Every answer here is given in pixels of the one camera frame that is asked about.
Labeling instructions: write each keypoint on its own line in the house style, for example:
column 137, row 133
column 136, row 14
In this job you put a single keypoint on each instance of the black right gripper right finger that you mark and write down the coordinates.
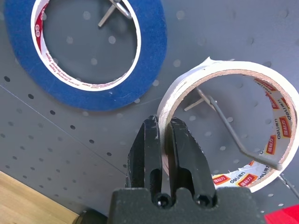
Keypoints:
column 187, row 154

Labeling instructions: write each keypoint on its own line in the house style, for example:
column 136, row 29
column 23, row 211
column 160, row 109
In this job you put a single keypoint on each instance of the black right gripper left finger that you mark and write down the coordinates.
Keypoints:
column 144, row 151

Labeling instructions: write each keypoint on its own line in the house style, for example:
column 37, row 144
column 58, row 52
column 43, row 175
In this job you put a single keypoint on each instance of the white tape roll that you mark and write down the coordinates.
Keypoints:
column 233, row 65

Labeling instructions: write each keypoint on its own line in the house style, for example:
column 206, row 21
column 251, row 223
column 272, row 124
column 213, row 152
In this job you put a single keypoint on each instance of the grey metal pegboard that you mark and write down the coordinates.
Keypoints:
column 233, row 28

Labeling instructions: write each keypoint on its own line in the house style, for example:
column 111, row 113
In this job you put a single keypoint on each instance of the long metal peg hook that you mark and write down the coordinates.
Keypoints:
column 261, row 159
column 106, row 16

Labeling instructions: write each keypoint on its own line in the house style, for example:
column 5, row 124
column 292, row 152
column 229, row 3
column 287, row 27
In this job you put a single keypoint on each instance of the blue tape roll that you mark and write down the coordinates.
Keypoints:
column 150, row 58

